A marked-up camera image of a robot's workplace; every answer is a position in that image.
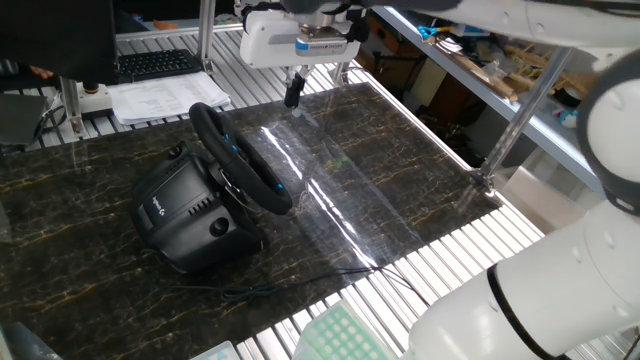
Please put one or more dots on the black keyboard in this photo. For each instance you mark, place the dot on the black keyboard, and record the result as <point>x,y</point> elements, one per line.
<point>155,64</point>

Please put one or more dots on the white emergency stop box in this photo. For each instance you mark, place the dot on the white emergency stop box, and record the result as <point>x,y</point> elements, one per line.
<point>95,102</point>

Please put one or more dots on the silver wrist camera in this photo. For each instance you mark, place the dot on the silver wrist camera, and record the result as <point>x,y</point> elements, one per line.
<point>322,45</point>

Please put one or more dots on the white paper stack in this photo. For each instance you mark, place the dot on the white paper stack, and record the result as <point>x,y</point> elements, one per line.
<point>165,97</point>

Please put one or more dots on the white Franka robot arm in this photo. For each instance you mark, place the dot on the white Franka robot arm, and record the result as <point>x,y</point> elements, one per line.
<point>550,280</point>

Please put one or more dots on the aluminium corner frame post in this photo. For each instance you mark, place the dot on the aluminium corner frame post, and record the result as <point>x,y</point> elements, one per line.
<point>526,115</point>

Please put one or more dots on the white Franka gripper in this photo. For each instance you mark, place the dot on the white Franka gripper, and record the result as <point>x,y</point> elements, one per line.
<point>267,47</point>

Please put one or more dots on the tall aluminium frame post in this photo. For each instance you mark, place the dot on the tall aluminium frame post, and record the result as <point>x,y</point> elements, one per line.
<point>206,35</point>

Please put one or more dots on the short aluminium post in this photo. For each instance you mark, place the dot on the short aluminium post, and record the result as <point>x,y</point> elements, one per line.
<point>72,110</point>

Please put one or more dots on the dark marble pattern board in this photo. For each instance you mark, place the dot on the dark marble pattern board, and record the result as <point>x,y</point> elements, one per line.
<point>75,225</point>

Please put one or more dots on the blue pipette tip rack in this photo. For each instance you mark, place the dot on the blue pipette tip rack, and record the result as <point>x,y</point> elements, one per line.
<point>217,352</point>

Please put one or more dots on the black racing steering wheel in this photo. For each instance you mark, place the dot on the black racing steering wheel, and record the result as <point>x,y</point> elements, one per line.
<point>250,172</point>

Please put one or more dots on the black computer monitor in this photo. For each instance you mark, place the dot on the black computer monitor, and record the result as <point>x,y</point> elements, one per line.
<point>50,35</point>

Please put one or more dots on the black steering wheel base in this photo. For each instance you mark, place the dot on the black steering wheel base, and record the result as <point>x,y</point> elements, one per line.
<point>190,220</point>

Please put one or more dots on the dark flat laptop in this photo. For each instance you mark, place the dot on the dark flat laptop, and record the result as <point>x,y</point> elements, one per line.
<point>20,117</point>

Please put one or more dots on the green pipette tip box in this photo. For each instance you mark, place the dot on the green pipette tip box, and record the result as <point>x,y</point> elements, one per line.
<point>340,335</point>

